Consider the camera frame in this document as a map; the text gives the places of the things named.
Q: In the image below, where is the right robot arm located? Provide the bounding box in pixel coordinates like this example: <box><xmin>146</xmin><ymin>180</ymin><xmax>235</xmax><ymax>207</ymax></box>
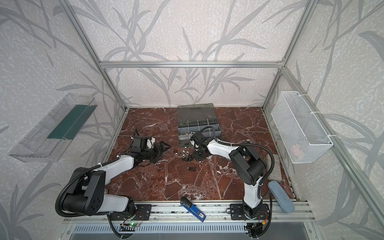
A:
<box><xmin>190</xmin><ymin>132</ymin><xmax>275</xmax><ymax>219</ymax></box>

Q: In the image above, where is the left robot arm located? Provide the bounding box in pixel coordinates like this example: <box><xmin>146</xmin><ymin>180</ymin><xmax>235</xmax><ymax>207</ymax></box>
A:
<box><xmin>55</xmin><ymin>135</ymin><xmax>171</xmax><ymax>218</ymax></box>

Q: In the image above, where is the black screw cluster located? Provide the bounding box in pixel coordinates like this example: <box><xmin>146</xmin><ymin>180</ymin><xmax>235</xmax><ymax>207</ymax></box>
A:
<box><xmin>182</xmin><ymin>154</ymin><xmax>195</xmax><ymax>163</ymax></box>

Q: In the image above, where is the grey compartment organizer box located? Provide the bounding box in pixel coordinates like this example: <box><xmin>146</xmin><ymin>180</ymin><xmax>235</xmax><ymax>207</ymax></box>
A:
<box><xmin>178</xmin><ymin>103</ymin><xmax>222</xmax><ymax>148</ymax></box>

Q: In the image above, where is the blue black utility knife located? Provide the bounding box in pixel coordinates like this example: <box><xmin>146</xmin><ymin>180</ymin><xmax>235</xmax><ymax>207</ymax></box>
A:
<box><xmin>180</xmin><ymin>197</ymin><xmax>206</xmax><ymax>223</ymax></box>

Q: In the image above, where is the grey sponge block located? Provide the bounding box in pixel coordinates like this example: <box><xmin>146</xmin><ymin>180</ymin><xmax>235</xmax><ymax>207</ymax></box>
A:
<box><xmin>268</xmin><ymin>154</ymin><xmax>283</xmax><ymax>183</ymax></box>

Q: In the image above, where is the pink object in basket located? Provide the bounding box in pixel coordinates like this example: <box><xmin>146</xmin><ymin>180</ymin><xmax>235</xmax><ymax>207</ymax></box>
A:
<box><xmin>291</xmin><ymin>145</ymin><xmax>305</xmax><ymax>159</ymax></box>

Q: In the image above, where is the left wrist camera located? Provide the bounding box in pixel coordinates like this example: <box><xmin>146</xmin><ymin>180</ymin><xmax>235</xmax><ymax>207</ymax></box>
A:
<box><xmin>147</xmin><ymin>137</ymin><xmax>155</xmax><ymax>149</ymax></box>

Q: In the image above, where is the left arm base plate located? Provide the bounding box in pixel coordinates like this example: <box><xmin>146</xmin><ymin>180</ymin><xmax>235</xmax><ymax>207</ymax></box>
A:
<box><xmin>110</xmin><ymin>204</ymin><xmax>152</xmax><ymax>221</ymax></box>

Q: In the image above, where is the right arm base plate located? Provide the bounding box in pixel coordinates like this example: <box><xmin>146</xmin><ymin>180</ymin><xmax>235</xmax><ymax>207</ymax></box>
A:
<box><xmin>229</xmin><ymin>204</ymin><xmax>270</xmax><ymax>221</ymax></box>

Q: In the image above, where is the clear acrylic wall shelf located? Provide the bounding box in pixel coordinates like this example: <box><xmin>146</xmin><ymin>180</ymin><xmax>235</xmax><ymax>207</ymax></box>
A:
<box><xmin>9</xmin><ymin>94</ymin><xmax>98</xmax><ymax>163</ymax></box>

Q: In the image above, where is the white wire mesh basket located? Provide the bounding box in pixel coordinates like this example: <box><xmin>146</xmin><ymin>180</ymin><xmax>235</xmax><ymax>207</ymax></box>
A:
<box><xmin>271</xmin><ymin>91</ymin><xmax>334</xmax><ymax>164</ymax></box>

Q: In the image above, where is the aluminium front rail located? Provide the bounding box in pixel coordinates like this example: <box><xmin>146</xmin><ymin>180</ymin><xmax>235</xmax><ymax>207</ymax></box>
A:
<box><xmin>61</xmin><ymin>200</ymin><xmax>316</xmax><ymax>224</ymax></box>

